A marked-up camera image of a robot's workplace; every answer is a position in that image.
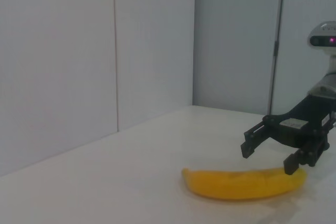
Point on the dark vertical pole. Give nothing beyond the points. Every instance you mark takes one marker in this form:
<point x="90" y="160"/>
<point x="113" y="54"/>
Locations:
<point x="275" y="48"/>

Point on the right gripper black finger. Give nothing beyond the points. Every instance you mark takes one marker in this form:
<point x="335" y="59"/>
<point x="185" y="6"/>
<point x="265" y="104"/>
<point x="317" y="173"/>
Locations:
<point x="249" y="148"/>
<point x="291" y="165"/>

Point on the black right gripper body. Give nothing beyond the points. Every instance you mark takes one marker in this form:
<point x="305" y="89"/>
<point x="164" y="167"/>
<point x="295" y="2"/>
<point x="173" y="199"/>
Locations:
<point x="309" y="119"/>

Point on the yellow banana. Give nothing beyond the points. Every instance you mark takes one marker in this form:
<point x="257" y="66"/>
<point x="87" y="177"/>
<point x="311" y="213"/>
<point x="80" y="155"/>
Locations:
<point x="236" y="186"/>

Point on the white robot head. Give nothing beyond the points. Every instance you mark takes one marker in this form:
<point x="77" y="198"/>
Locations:
<point x="323" y="36"/>

